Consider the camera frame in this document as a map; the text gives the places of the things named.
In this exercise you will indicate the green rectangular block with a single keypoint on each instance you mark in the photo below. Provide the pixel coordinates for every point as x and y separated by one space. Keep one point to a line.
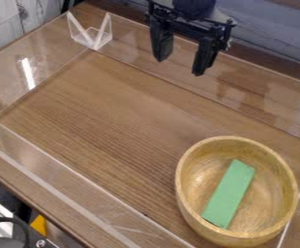
220 209

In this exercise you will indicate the brown wooden bowl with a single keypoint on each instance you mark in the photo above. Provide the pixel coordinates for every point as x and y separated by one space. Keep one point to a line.
269 201

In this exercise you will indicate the clear acrylic corner bracket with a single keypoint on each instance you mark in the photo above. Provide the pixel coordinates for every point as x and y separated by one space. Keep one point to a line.
91 37

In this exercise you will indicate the yellow and black equipment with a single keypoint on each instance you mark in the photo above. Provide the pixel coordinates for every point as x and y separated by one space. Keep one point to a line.
33 233

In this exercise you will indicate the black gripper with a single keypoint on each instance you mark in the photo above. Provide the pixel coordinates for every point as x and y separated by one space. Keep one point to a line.
197 20

